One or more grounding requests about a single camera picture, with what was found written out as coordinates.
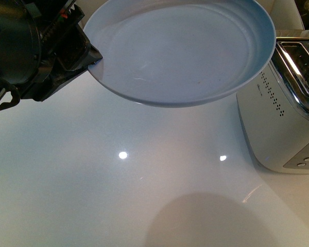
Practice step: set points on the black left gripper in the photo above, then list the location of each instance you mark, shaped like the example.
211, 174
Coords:
65, 50

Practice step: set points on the light blue round plate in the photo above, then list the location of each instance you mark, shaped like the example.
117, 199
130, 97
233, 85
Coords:
179, 53

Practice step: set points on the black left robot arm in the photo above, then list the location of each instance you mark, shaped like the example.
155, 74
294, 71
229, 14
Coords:
19, 46

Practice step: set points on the white and chrome toaster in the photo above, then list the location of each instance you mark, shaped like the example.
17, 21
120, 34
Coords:
274, 107

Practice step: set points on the beige chair on right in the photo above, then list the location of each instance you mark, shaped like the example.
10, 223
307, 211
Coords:
284, 14

